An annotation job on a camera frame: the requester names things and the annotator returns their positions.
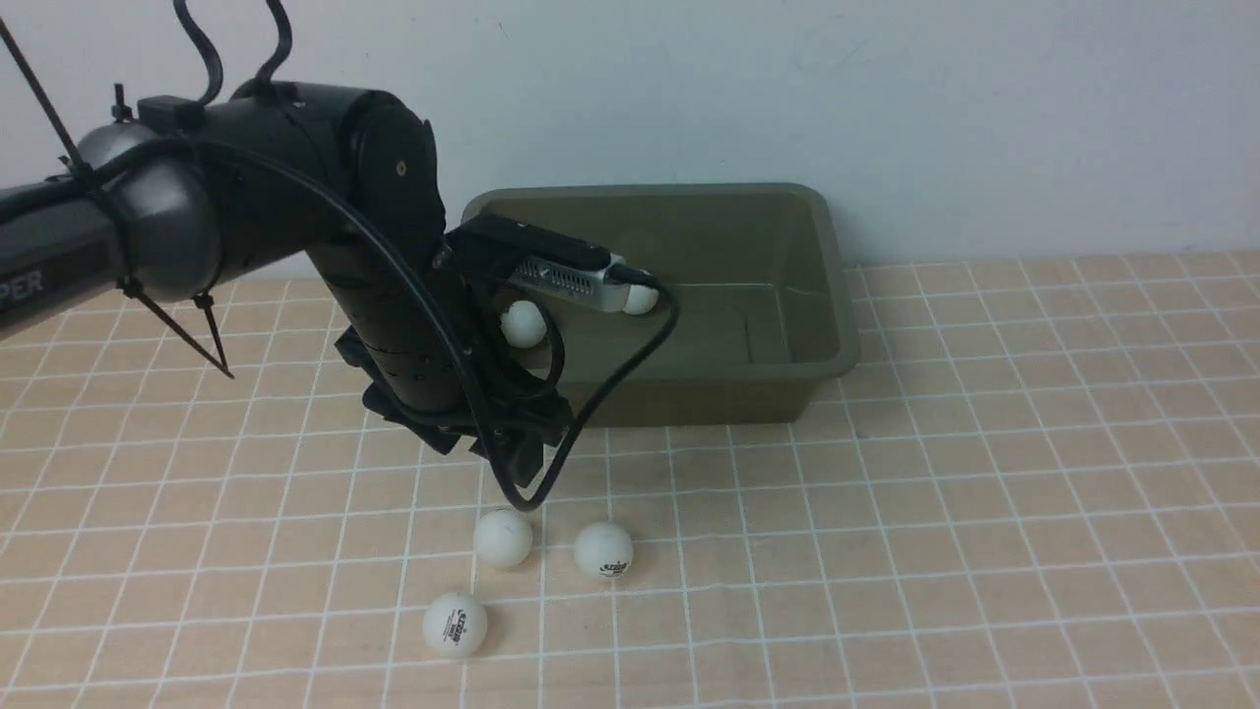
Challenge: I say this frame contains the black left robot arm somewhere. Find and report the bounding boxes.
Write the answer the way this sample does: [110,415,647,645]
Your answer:
[3,82,582,506]

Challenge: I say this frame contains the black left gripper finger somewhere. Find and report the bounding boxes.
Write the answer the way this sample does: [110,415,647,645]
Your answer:
[490,438,544,489]

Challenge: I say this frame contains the white logo ball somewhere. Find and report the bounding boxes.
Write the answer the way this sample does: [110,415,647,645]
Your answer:
[422,593,489,660]
[573,521,635,582]
[500,298,548,350]

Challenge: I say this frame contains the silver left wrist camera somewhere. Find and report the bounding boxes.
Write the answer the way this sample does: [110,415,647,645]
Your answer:
[444,214,654,314]

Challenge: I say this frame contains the black left camera cable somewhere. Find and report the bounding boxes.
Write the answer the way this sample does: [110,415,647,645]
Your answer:
[197,144,682,513]

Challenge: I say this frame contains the checkered peach tablecloth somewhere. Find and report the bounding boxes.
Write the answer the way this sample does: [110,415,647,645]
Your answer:
[1,252,1259,708]

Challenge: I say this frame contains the white logo ball front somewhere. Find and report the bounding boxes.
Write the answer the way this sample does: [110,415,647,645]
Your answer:
[422,593,489,660]

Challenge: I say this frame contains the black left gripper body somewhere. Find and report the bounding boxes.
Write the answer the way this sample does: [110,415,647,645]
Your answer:
[335,329,573,458]

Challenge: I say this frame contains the black cable ties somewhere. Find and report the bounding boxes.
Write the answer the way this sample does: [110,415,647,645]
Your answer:
[3,28,231,375]

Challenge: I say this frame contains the olive green plastic bin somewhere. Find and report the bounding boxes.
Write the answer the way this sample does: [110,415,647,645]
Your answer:
[462,181,862,427]

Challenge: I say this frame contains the plain white ball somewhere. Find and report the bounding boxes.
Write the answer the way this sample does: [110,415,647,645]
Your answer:
[473,508,533,569]

